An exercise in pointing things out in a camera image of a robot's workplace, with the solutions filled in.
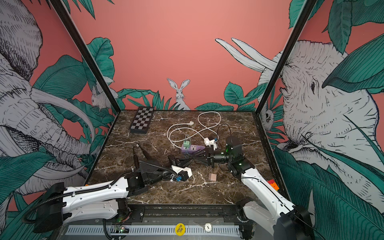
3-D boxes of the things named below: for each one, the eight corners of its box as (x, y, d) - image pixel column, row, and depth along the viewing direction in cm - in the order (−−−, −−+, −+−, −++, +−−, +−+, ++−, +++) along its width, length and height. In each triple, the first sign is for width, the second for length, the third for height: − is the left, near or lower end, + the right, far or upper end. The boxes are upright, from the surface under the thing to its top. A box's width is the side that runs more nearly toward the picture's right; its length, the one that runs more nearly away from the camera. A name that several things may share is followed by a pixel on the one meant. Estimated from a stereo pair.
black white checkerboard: (130, 133, 108) (129, 130, 105) (139, 110, 124) (137, 106, 121) (147, 133, 109) (145, 130, 106) (153, 110, 124) (152, 106, 121)
